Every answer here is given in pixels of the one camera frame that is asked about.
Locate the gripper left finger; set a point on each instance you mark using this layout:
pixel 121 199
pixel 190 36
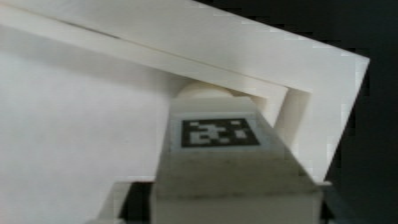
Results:
pixel 124 208

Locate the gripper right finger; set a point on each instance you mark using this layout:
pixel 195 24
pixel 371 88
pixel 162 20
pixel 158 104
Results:
pixel 336 212

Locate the white table leg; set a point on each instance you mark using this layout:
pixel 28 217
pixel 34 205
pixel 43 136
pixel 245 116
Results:
pixel 229 178

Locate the white square tabletop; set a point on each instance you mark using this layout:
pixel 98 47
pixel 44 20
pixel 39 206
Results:
pixel 98 57

